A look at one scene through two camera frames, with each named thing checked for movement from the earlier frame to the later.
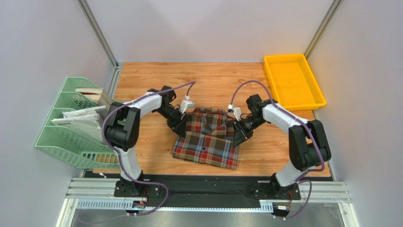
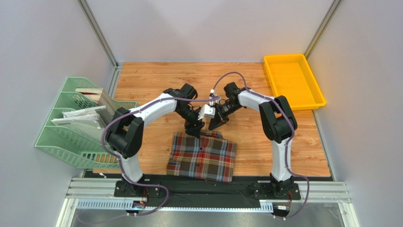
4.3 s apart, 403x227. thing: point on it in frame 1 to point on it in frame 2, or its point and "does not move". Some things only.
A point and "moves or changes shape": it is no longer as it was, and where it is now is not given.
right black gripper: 240,128 to 220,117
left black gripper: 178,126 to 192,129
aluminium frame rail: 92,193 does not move
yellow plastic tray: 293,83 does not move
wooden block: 98,95 does not move
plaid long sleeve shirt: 209,139 moves or changes shape
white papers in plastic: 88,121 does not move
